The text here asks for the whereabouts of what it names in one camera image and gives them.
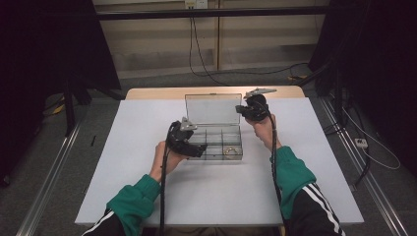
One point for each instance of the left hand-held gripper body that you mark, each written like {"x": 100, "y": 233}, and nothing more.
{"x": 180, "y": 141}

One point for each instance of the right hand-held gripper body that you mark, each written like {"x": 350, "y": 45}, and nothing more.
{"x": 259, "y": 108}

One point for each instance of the clear plastic compartment box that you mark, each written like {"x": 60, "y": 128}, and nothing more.
{"x": 213, "y": 111}

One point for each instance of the person's right hand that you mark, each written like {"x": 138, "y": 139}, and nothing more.
{"x": 267, "y": 131}

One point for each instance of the person's left hand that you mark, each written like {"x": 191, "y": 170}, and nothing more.
{"x": 164, "y": 162}

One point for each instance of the white table cover sheet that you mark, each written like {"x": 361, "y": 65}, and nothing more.
{"x": 216, "y": 196}

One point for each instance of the wooden table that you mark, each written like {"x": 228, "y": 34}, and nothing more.
{"x": 157, "y": 93}

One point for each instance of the black metal stand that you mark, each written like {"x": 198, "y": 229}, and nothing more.
{"x": 337, "y": 95}
{"x": 69, "y": 111}

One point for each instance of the black horizontal metal bar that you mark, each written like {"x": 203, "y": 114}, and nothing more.
{"x": 209, "y": 13}

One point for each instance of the white power strip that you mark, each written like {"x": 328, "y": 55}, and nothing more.
{"x": 361, "y": 143}

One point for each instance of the dark curtain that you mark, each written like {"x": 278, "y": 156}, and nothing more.
{"x": 377, "y": 65}
{"x": 39, "y": 65}

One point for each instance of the white wall socket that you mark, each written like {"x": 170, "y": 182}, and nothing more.
{"x": 196, "y": 4}

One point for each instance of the aluminium floor rail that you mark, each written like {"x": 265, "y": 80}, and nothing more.
{"x": 49, "y": 183}
{"x": 367, "y": 183}

